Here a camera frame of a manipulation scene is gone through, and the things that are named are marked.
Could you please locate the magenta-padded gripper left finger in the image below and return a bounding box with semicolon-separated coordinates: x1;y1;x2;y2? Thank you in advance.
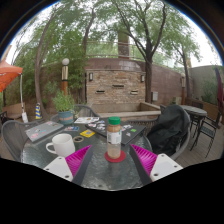
43;144;95;187

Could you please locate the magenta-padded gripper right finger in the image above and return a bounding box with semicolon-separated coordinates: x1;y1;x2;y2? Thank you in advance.
128;143;184;187

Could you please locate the green-capped coffee drink bottle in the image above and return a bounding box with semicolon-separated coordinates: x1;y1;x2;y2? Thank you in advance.
106;116;123;160

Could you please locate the white ceramic mug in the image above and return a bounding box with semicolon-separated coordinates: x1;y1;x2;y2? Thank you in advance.
45;133;76;158

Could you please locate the roll of tape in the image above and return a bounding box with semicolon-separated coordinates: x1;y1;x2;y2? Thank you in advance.
72;135;85;144

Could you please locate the black jacket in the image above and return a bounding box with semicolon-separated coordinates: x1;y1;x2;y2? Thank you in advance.
146;104;191;157

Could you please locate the small colourful sticker card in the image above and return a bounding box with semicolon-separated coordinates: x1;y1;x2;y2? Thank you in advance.
63;125;80;132

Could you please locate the grey laptop with stickers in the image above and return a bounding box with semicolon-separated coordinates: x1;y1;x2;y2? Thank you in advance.
24;120;65;144

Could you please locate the black laptop with stickers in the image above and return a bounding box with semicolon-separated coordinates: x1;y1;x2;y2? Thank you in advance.
84;120;147;147

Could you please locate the flat round red coaster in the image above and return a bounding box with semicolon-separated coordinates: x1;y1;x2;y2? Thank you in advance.
104;149;127;164

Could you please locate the white printed paper sheet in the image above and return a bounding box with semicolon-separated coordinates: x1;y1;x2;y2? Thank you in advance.
73;116;100;125

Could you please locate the black metal patio chair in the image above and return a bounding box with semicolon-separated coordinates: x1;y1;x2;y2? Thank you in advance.
193;111;223;158

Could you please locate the blue yellow striped cone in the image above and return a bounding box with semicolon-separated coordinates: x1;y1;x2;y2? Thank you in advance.
35;102;43;120

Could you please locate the green plant in blue pot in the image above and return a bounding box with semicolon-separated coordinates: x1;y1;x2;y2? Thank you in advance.
51;89;76;126

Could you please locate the low stone basin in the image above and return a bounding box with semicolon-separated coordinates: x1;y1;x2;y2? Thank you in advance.
91;101;163;120

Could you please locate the round grey patio table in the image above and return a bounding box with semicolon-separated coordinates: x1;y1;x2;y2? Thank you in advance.
179;104;208;129

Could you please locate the wooden bench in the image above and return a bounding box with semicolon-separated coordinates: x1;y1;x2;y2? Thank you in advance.
1;102;26;121

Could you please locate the tall leafy tree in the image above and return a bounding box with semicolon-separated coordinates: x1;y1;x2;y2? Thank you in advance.
13;3;98;121
168;36;203;101
106;0;198;104

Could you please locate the orange canopy tent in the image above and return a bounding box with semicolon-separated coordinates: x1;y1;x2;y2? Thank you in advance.
0;59;24;93

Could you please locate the slim wooden lamp post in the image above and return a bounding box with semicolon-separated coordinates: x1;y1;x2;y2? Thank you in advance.
180;73;187;106

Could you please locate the globe-topped wooden lamp post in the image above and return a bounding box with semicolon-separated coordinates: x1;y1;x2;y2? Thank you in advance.
60;57;71;96

